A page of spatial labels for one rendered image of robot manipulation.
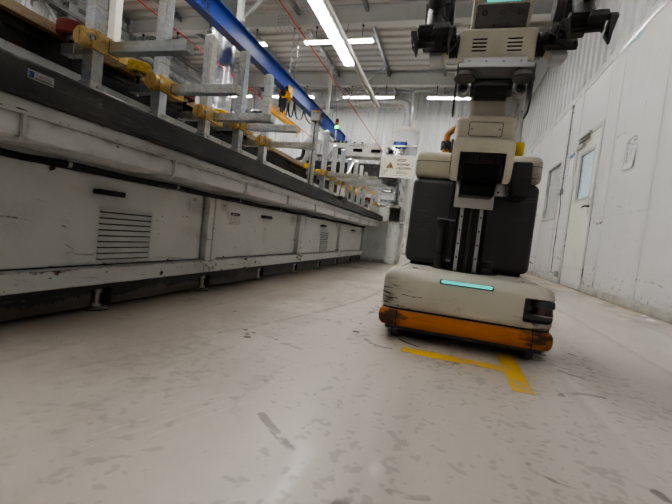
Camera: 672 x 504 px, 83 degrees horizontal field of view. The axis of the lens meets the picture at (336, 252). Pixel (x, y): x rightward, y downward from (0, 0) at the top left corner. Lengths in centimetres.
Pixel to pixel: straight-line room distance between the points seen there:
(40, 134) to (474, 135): 138
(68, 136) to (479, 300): 139
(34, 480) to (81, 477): 6
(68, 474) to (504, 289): 131
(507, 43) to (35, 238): 175
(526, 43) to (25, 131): 159
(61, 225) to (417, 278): 125
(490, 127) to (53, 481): 155
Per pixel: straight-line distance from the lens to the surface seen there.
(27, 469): 77
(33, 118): 123
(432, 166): 184
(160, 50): 124
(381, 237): 582
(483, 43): 173
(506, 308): 151
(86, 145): 131
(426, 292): 149
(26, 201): 149
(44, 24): 150
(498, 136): 162
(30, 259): 151
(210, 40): 177
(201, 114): 166
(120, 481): 71
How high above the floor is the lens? 39
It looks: 3 degrees down
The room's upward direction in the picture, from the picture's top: 6 degrees clockwise
